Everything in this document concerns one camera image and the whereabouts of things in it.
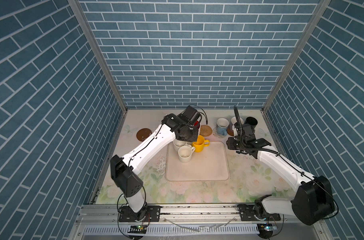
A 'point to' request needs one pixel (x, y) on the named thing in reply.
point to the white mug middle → (185, 153)
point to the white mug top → (178, 143)
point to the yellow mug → (199, 145)
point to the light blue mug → (222, 125)
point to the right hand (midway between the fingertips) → (230, 142)
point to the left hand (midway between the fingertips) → (197, 138)
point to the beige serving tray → (210, 163)
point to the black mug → (252, 121)
